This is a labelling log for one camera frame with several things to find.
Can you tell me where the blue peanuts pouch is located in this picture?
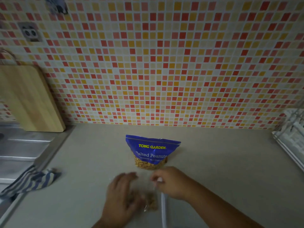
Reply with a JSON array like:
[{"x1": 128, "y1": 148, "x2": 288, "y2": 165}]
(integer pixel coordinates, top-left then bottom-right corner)
[{"x1": 125, "y1": 134, "x2": 182, "y2": 171}]

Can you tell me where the wooden cutting board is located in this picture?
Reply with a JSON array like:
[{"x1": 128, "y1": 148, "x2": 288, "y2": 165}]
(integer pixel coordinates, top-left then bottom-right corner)
[{"x1": 0, "y1": 51, "x2": 67, "y2": 133}]

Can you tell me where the blue striped dish cloth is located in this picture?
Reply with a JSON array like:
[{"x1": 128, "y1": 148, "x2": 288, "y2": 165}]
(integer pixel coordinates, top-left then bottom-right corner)
[{"x1": 0, "y1": 165, "x2": 62, "y2": 200}]

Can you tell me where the person's left hand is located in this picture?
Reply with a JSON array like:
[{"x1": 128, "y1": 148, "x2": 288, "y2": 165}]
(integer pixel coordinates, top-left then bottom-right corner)
[{"x1": 101, "y1": 172, "x2": 143, "y2": 228}]

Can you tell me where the panda wall hook sticker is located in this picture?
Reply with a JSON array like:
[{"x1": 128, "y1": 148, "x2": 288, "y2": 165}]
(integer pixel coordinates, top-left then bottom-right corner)
[{"x1": 17, "y1": 21, "x2": 44, "y2": 42}]

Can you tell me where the person's right hand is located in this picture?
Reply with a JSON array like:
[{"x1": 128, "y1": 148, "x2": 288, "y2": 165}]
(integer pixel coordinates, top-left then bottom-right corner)
[{"x1": 150, "y1": 166, "x2": 198, "y2": 201}]

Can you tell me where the small clear plastic bag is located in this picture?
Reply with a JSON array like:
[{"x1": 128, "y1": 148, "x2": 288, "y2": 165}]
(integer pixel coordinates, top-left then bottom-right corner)
[{"x1": 143, "y1": 182, "x2": 159, "y2": 212}]

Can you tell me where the white plastic spoon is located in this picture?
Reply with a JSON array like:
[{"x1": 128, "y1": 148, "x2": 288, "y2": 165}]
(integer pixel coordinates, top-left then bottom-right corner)
[{"x1": 156, "y1": 177, "x2": 168, "y2": 228}]

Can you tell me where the person's right forearm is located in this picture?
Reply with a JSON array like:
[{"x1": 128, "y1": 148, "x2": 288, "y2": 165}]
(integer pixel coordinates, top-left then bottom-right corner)
[{"x1": 186, "y1": 184, "x2": 264, "y2": 228}]

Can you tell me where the white dish rack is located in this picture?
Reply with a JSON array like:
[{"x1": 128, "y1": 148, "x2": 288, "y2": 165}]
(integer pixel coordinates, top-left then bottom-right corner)
[{"x1": 272, "y1": 99, "x2": 304, "y2": 173}]

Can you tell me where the grey cat wall hook sticker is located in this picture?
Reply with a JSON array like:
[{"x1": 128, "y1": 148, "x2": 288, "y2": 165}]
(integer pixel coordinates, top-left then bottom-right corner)
[{"x1": 44, "y1": 0, "x2": 70, "y2": 15}]

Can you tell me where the stainless steel sink drainboard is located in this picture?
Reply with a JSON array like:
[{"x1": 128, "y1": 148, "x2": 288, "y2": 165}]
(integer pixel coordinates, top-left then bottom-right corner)
[{"x1": 0, "y1": 122, "x2": 76, "y2": 228}]

